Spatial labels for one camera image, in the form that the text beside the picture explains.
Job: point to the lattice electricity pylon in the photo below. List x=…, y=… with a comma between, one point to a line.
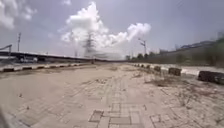
x=89, y=45

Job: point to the street lamp pole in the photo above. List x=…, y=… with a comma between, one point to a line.
x=144, y=46

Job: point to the grey brick paved path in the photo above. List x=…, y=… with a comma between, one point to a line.
x=66, y=86

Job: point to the grey asphalt road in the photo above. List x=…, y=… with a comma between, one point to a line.
x=50, y=62

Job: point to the black and white striped kerb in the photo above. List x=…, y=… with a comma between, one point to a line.
x=30, y=67
x=174, y=71

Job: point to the elevated road bridge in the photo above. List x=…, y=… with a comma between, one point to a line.
x=50, y=56

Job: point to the pale grey road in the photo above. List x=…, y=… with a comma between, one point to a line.
x=193, y=69

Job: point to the vehicle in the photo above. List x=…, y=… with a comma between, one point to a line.
x=28, y=59

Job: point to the thin pole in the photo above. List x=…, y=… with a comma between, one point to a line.
x=19, y=41

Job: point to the overgrown embankment wall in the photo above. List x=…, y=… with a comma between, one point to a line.
x=186, y=55

